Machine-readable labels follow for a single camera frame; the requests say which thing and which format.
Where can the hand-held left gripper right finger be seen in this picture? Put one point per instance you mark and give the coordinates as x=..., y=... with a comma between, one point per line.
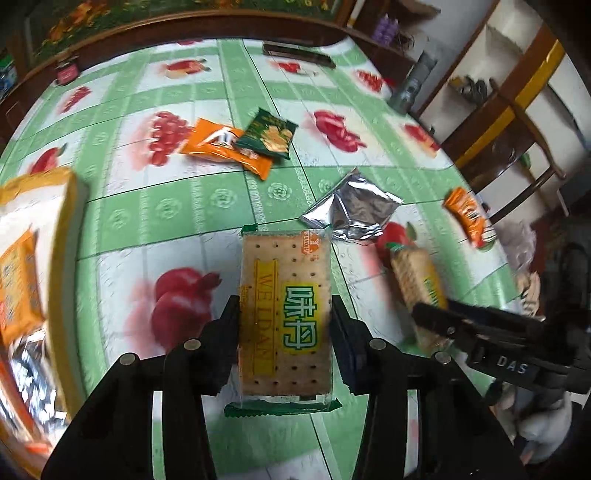
x=339, y=332

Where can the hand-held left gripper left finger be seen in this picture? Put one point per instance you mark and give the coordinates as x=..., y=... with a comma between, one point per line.
x=231, y=325

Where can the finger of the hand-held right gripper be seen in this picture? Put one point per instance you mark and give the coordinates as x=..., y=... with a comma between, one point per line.
x=443, y=321

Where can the clear cracker packet green ends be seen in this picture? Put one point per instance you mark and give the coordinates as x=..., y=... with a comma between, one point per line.
x=281, y=314
x=418, y=277

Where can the small orange snack packet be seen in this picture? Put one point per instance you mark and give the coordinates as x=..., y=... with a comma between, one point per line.
x=471, y=217

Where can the silver foil packet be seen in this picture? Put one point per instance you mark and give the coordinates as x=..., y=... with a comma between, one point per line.
x=355, y=207

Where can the large orange snack packet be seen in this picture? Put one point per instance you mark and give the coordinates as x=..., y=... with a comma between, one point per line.
x=207, y=143

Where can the yellow cardboard box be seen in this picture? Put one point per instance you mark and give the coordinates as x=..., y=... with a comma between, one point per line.
x=64, y=230

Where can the dark green chips packet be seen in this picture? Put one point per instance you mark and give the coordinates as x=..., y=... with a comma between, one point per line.
x=265, y=134

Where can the person's right forearm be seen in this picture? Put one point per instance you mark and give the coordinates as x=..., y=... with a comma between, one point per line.
x=545, y=424

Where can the fruit print green tablecloth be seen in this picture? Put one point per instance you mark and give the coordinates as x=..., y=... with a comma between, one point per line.
x=138, y=207

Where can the pile of silver foil packets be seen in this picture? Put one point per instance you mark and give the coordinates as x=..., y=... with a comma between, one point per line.
x=34, y=383

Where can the wooden chair yellow stripe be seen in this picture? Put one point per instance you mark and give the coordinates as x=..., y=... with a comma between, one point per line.
x=508, y=115

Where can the orange biscuit packet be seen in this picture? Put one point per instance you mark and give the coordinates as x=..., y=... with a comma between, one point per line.
x=18, y=286

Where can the grey cylindrical object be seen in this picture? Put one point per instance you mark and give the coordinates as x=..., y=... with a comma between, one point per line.
x=411, y=83

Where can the black phone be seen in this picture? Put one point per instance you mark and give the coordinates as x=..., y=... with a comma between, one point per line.
x=300, y=53

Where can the purple bottles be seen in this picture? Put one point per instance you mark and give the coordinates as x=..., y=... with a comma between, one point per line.
x=385, y=27

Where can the red lidded jar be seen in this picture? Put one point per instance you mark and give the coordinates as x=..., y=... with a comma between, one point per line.
x=67, y=73

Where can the floral printed panel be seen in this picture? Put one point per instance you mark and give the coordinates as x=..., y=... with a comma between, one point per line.
x=184, y=18

